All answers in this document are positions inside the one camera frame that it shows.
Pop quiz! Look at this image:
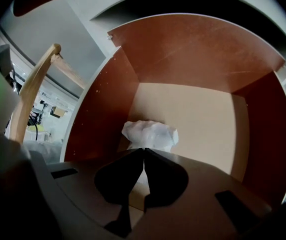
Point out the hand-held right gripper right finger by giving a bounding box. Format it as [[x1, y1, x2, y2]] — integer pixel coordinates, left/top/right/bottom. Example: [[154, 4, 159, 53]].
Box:
[[142, 147, 189, 213]]

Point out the grey table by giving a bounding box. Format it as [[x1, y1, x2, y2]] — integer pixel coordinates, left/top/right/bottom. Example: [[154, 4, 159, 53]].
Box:
[[0, 0, 109, 100]]

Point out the brown wooden drawer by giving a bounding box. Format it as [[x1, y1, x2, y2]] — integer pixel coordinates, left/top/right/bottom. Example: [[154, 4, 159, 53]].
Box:
[[59, 13, 286, 205]]

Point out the white tissue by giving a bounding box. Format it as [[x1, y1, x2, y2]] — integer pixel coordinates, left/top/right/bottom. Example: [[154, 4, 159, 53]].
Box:
[[121, 120, 179, 152]]

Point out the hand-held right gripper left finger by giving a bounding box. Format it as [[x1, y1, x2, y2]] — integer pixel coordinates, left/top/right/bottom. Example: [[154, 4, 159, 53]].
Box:
[[94, 147, 146, 238]]

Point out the small cardboard box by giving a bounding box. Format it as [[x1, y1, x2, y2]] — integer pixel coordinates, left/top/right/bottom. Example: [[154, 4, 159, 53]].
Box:
[[52, 105, 68, 119]]

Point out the wooden chair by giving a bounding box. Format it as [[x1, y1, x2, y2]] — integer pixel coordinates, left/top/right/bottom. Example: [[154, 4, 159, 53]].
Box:
[[9, 43, 88, 145]]

